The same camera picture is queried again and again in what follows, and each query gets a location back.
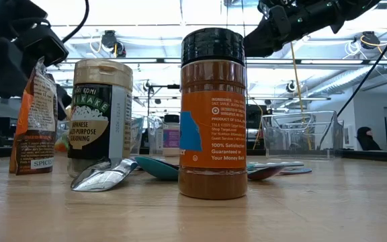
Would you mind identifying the furikake jar tan lid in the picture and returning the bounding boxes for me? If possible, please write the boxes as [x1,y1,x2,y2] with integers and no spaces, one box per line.
[66,58,134,179]

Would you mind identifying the orange spice jar black lid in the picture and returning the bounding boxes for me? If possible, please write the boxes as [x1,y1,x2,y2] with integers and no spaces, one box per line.
[177,27,249,200]

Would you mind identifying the black boom stand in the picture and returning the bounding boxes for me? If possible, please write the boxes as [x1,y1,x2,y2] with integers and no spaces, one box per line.
[142,79,181,149]

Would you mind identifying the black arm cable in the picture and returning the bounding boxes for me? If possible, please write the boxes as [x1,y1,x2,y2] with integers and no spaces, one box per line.
[316,9,387,149]
[60,0,91,44]

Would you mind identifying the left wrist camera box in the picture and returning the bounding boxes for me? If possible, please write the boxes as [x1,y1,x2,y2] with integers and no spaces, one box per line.
[21,25,70,67]

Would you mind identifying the yellow cable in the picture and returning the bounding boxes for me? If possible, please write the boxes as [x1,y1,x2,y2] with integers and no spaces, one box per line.
[289,42,313,151]

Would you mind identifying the black ceiling-mounted device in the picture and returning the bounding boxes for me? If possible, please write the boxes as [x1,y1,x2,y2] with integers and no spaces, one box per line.
[360,30,382,50]
[100,29,128,58]

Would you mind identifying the brown spice pouch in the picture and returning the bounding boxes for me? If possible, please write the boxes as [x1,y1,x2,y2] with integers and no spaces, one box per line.
[8,56,59,176]

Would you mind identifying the teal plastic spoon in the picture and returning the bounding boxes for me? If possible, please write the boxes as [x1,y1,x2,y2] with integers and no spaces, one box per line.
[135,156,180,182]

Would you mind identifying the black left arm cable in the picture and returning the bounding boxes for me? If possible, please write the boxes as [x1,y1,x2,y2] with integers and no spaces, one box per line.
[60,0,91,44]

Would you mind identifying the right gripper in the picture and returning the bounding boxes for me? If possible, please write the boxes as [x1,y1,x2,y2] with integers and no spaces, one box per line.
[243,3,294,58]

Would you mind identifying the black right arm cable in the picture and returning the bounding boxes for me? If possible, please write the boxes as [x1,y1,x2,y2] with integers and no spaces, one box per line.
[316,9,387,149]

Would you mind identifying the silver spoon teal-striped handle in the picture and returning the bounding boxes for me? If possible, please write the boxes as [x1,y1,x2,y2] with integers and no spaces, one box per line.
[70,157,140,193]
[246,160,306,169]

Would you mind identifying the person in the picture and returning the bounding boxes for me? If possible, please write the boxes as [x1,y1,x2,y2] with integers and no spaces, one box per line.
[356,126,382,151]

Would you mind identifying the purple iridescent spoon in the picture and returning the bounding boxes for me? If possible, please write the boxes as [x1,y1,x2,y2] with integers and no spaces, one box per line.
[248,164,314,182]

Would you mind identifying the purple-label spice jar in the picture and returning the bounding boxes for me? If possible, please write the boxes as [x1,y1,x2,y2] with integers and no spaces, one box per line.
[162,114,181,157]

